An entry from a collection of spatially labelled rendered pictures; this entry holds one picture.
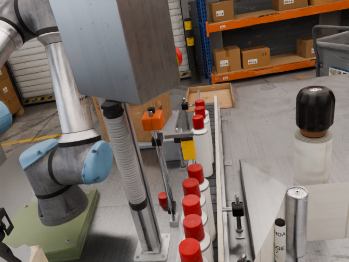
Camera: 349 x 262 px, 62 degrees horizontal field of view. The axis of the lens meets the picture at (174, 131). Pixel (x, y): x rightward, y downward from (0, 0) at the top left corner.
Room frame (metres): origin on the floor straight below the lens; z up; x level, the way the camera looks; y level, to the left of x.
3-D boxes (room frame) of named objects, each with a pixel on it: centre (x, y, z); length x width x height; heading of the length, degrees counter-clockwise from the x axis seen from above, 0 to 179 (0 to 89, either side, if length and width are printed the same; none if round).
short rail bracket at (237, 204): (0.57, -0.12, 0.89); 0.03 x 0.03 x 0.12; 79
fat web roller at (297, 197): (0.41, -0.20, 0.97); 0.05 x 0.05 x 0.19
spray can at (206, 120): (0.84, -0.09, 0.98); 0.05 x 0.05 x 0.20
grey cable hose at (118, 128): (0.44, 0.09, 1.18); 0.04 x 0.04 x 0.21
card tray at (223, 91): (1.56, -0.23, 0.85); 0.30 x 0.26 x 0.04; 169
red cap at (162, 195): (0.73, 0.07, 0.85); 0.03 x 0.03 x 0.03
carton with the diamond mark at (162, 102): (1.31, 0.16, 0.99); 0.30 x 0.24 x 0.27; 159
